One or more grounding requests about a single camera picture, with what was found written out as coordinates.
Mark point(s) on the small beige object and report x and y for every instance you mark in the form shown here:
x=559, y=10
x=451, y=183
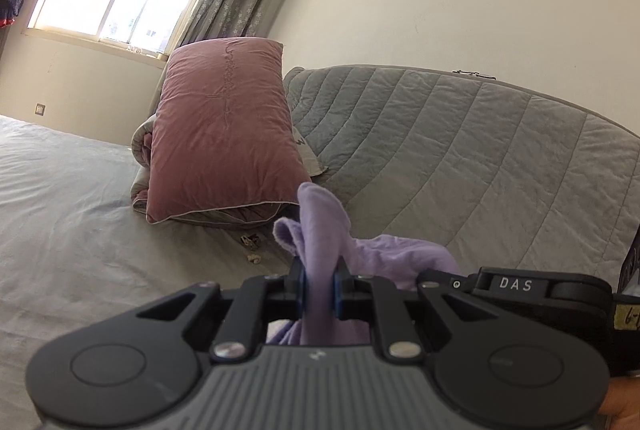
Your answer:
x=254, y=258

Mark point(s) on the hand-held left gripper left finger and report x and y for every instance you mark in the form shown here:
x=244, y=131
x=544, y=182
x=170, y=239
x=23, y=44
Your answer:
x=300, y=291

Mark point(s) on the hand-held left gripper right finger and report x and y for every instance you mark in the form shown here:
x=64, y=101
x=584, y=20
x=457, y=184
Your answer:
x=338, y=293

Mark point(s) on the pink velvet pillow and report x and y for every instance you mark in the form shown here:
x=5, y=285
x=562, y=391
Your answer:
x=220, y=130

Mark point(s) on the wall socket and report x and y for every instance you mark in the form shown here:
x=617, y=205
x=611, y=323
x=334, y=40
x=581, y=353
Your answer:
x=40, y=109

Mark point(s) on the small dark patterned object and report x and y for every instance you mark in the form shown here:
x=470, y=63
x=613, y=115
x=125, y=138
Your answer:
x=250, y=241

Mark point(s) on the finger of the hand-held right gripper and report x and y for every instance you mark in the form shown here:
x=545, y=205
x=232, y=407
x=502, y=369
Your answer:
x=500, y=284

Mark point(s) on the folded grey quilt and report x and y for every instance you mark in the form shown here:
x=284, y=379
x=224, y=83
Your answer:
x=141, y=160

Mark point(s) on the grey quilted headboard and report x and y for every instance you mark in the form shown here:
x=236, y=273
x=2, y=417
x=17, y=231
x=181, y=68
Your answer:
x=450, y=160

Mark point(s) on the purple long-sleeve shirt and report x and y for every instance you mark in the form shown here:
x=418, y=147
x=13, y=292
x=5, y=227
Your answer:
x=320, y=230

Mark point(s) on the bed with grey sheet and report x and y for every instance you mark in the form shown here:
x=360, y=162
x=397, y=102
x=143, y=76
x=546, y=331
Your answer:
x=100, y=220

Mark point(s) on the person's right hand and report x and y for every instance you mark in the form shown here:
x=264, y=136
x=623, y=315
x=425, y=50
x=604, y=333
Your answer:
x=620, y=400

